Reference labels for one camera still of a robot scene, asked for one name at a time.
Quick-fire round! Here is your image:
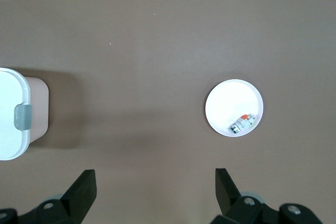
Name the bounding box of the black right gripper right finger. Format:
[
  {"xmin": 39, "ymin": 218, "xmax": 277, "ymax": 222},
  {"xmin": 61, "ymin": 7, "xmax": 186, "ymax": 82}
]
[{"xmin": 211, "ymin": 167, "xmax": 322, "ymax": 224}]

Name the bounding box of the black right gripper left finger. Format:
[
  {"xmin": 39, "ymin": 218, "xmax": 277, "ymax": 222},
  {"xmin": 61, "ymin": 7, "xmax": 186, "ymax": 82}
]
[{"xmin": 0, "ymin": 168, "xmax": 98, "ymax": 224}]

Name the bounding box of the grey box lid latch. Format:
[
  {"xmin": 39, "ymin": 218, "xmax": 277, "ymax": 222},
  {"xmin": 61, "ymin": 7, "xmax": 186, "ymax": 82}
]
[{"xmin": 14, "ymin": 104, "xmax": 33, "ymax": 132}]

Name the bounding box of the pale pink round plate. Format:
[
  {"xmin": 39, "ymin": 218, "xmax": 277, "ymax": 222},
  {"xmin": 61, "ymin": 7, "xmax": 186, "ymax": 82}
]
[{"xmin": 205, "ymin": 79, "xmax": 264, "ymax": 137}]

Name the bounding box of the pink box with white lid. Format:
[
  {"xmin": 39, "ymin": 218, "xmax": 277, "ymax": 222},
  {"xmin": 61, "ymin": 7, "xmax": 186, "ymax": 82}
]
[{"xmin": 0, "ymin": 68, "xmax": 50, "ymax": 161}]

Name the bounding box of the white green button switch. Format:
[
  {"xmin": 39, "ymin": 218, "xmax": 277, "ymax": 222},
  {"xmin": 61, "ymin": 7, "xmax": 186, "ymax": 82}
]
[{"xmin": 230, "ymin": 113, "xmax": 257, "ymax": 133}]

